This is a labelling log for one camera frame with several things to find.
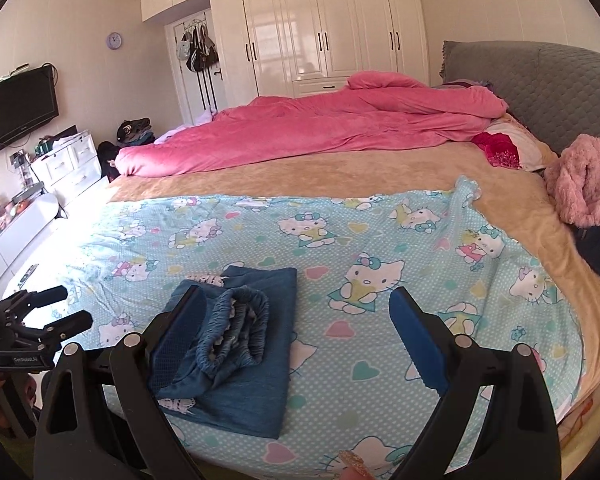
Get Hello Kitty bed sheet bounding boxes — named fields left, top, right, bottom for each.
left=27, top=178, right=584, bottom=479

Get white curved tv stand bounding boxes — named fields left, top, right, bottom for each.
left=0, top=193, right=59, bottom=281

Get white glossy wardrobe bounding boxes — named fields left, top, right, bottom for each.
left=140, top=0, right=429, bottom=107

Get black wall television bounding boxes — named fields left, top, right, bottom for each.
left=0, top=63, right=59, bottom=151

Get right hand with painted nails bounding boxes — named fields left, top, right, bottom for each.
left=338, top=451, right=375, bottom=480

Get pink fuzzy garment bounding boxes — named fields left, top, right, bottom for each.
left=544, top=133, right=600, bottom=229

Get hanging bags on door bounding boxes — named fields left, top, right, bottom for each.
left=176, top=20, right=220, bottom=112

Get white bedroom door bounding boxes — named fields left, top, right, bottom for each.
left=164, top=8, right=229, bottom=126

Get white drawer chest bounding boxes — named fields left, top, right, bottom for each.
left=31, top=130, right=102, bottom=203

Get blue denim pants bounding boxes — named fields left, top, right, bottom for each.
left=151, top=266, right=297, bottom=439

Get purple wall clock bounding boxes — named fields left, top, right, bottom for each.
left=106, top=32, right=123, bottom=51

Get tan plush blanket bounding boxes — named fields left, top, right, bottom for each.
left=114, top=143, right=600, bottom=413

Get dark clothes pile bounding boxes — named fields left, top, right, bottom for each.
left=96, top=117, right=156, bottom=182

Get grey quilted headboard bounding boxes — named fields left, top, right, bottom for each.
left=440, top=40, right=600, bottom=153

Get red patterned pillow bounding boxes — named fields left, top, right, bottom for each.
left=471, top=116, right=558, bottom=172

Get pink duvet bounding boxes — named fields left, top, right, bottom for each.
left=114, top=71, right=508, bottom=178

